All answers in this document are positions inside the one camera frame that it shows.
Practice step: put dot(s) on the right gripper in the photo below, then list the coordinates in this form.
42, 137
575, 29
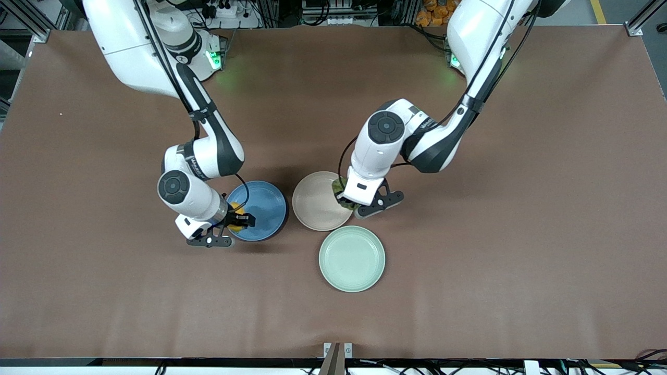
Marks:
234, 215

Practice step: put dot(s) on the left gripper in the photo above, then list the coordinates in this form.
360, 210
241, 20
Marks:
342, 197

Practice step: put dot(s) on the yellow lemon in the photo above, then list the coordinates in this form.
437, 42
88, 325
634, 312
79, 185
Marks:
236, 228

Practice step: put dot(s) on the green lettuce leaf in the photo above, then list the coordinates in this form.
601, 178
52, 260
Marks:
337, 185

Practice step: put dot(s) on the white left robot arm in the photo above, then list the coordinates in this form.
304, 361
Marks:
469, 31

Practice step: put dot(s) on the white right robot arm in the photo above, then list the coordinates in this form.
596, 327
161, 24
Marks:
130, 52

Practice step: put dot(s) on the blue plate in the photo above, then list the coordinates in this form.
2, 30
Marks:
266, 203

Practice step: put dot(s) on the beige pink plate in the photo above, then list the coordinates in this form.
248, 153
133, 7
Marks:
312, 200

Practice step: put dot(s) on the light green plate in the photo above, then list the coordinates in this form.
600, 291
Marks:
351, 259

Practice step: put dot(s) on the brown table mat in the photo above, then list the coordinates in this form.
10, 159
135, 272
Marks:
333, 312

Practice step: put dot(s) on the white electronic device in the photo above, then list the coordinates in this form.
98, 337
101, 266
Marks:
333, 21

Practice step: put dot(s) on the pile of orange items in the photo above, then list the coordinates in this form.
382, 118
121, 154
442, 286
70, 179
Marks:
432, 15

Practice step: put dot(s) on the white power strip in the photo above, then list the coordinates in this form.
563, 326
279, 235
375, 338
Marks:
224, 10

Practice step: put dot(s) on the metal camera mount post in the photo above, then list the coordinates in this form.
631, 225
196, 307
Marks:
333, 362

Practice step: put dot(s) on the aluminium frame profile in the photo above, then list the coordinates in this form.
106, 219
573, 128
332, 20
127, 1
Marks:
638, 23
39, 28

